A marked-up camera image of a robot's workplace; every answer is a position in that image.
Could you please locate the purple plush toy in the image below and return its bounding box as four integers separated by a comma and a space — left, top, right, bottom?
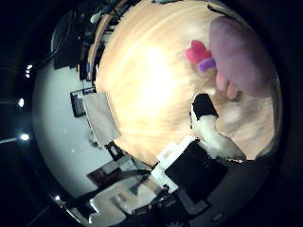
184, 15, 278, 101

